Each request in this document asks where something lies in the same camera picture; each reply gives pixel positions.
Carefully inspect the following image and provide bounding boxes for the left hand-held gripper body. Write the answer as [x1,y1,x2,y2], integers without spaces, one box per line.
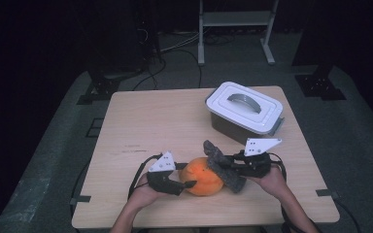
[146,150,187,197]

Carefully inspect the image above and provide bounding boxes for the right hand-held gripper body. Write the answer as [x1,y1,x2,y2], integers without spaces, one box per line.
[233,138,283,179]

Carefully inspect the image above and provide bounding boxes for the orange plush toy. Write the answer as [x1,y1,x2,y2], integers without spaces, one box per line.
[178,156,225,197]

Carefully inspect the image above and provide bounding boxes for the grey fuzzy cloth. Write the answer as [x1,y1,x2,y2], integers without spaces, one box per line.
[202,139,248,194]

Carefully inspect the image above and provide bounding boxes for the clear grey storage box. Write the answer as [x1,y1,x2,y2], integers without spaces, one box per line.
[206,96,286,146]

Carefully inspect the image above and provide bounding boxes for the white box lid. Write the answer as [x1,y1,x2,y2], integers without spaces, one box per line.
[205,81,285,136]

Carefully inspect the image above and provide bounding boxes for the person's right hand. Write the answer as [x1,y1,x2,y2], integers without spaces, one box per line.
[246,164,288,196]

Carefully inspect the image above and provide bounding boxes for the grey tape strip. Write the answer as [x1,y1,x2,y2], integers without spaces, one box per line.
[315,188,340,199]
[69,194,92,206]

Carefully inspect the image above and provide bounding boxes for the black stand base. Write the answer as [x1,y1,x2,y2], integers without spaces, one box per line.
[294,64,348,101]
[77,61,120,105]

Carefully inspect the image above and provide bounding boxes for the dark equipment tower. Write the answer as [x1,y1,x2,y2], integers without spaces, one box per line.
[135,0,161,62]

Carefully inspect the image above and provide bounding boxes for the white metal stand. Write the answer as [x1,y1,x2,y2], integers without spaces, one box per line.
[197,0,280,66]

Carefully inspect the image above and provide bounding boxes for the left hand-held gripper cable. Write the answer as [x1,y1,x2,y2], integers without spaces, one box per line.
[127,153,163,200]

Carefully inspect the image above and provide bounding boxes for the black floor cable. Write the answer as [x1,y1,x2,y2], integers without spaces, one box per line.
[171,48,203,89]
[334,197,360,233]
[131,57,167,91]
[69,161,91,233]

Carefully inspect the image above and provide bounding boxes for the bundle of black cables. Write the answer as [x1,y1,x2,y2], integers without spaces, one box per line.
[203,32,237,47]

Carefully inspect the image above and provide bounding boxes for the grey floor cables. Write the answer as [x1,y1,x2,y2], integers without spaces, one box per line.
[159,32,202,53]

